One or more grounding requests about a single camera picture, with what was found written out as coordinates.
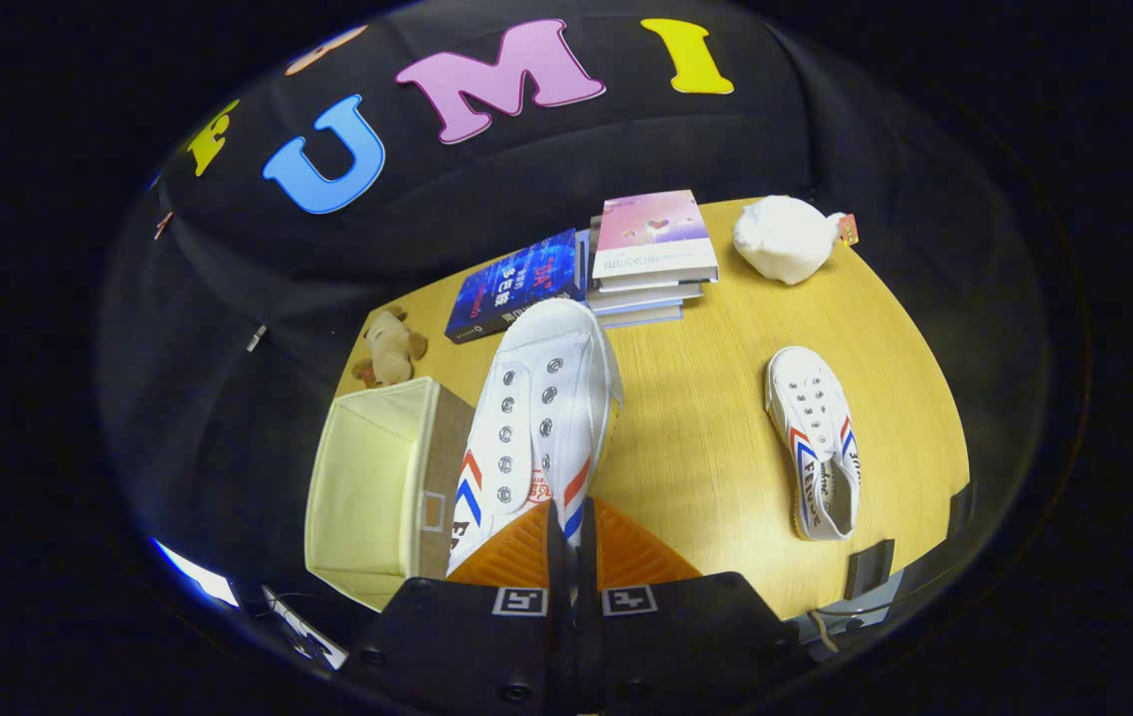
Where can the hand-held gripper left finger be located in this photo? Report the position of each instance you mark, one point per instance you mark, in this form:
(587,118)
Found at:
(560,646)

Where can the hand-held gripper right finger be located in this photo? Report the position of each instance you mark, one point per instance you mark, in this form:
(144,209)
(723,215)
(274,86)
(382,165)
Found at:
(590,646)

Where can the white canvas shoe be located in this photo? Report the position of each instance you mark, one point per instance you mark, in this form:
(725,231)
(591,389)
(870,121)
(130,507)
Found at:
(810,408)
(546,398)

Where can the beige fabric storage box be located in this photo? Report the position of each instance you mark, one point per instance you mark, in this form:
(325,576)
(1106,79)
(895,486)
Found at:
(367,487)

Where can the black table clamp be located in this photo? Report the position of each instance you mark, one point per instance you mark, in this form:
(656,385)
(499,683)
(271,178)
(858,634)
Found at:
(869,569)
(961,509)

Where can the light blue book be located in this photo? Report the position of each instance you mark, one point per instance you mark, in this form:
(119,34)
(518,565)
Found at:
(651,317)

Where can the brown plush dog toy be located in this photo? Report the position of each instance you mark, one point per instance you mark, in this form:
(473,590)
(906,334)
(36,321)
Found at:
(392,348)

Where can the lit monitor screen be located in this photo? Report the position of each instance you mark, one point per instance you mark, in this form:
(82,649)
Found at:
(193,574)

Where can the pink cover book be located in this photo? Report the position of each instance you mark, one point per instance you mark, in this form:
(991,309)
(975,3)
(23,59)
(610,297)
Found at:
(651,234)

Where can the white clip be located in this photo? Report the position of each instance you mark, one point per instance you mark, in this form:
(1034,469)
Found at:
(256,338)

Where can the white plush toy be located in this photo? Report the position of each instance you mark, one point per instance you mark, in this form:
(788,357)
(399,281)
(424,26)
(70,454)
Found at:
(785,239)

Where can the black backdrop cloth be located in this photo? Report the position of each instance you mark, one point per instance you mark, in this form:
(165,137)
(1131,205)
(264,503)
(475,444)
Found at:
(486,179)

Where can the red clip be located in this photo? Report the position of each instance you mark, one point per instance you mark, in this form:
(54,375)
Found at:
(162,225)

